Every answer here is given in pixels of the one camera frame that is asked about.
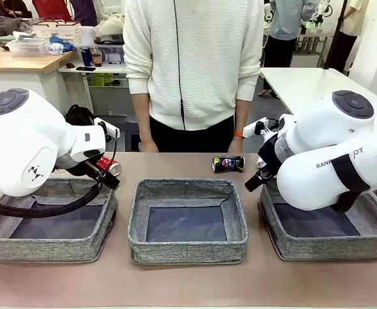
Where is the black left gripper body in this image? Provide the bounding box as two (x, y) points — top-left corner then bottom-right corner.
(80, 158), (107, 183)

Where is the person in white sweater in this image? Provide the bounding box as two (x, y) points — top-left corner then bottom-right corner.
(123, 0), (265, 153)

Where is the person's left forearm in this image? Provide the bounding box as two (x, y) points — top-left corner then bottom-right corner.
(233, 98), (249, 133)

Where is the white plastic mesh basket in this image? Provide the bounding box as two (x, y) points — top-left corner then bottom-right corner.
(6, 38), (48, 57)

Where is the person's right hand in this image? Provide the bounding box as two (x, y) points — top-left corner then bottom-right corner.
(140, 138), (160, 153)

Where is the white shelf cart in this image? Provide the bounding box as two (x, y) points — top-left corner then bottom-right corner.
(58, 43), (131, 117)

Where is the crushed black Pepsi can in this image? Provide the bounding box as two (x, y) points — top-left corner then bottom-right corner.
(212, 155), (246, 174)

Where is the grey fabric basket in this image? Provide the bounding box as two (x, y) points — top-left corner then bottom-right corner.
(258, 183), (377, 261)
(127, 178), (250, 265)
(0, 176), (118, 264)

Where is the white jug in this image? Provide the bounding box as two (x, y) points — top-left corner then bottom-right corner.
(78, 26), (96, 46)

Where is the blue cloth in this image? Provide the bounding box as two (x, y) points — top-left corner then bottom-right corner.
(49, 34), (77, 52)

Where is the iced drink cup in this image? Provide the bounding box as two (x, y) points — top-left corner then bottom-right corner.
(91, 47), (103, 68)

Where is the white cloth bag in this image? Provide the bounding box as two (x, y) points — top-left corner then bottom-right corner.
(95, 14), (125, 41)

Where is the grey cloth pile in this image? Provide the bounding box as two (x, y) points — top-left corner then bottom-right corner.
(0, 15), (25, 38)

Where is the person in light blue shirt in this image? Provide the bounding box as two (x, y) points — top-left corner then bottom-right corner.
(268, 0), (318, 99)

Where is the blue stool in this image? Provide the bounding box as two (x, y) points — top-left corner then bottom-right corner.
(124, 114), (143, 152)

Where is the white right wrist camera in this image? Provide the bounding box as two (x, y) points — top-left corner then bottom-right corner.
(242, 117), (270, 138)

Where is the person in cream shirt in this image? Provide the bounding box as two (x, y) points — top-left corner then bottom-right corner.
(328, 0), (369, 73)

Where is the person's right forearm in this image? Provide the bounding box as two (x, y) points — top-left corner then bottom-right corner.
(132, 92), (152, 142)

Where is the black backpack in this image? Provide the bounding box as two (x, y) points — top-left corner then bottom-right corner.
(64, 104), (96, 127)

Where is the black stand pole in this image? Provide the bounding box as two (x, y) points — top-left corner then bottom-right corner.
(323, 0), (350, 70)

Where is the crushed red soda can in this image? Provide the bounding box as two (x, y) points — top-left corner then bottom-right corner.
(97, 155), (122, 176)

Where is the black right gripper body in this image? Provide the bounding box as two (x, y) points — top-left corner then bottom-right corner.
(257, 133), (284, 177)

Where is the blue tumbler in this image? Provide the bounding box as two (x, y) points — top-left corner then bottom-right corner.
(80, 46), (93, 68)

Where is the person's left hand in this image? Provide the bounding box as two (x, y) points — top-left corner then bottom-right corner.
(227, 137), (244, 153)

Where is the white box with wooden rim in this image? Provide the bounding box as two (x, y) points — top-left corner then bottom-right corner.
(32, 19), (82, 42)

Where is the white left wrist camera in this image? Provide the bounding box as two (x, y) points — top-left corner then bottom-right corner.
(93, 117), (121, 138)

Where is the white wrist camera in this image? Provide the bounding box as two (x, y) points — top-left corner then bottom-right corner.
(242, 117), (270, 138)
(93, 117), (121, 138)

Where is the white table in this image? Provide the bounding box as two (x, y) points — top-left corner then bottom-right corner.
(259, 66), (377, 123)

